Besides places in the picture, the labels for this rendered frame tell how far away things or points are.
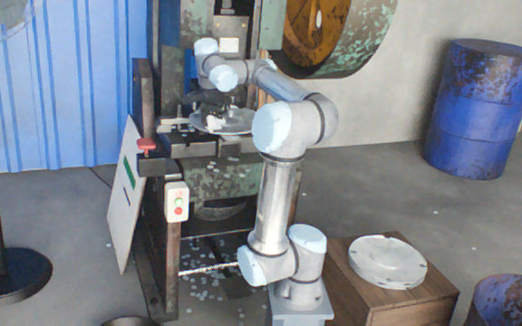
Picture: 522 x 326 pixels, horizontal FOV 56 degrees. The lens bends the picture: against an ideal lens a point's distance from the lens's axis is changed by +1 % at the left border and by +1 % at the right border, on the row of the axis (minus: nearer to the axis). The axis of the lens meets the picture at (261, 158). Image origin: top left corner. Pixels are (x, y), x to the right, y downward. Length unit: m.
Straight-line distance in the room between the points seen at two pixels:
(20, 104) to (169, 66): 1.24
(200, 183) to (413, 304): 0.88
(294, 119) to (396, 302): 0.89
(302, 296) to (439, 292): 0.61
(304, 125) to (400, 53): 2.74
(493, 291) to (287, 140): 1.05
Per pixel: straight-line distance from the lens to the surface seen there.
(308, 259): 1.43
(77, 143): 3.21
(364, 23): 1.74
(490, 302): 1.97
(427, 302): 1.91
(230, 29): 1.86
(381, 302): 1.80
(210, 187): 1.89
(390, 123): 4.05
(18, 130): 3.17
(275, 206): 1.27
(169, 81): 2.12
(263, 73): 1.49
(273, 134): 1.14
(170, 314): 2.11
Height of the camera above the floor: 1.47
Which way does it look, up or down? 25 degrees down
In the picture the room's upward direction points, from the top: 6 degrees clockwise
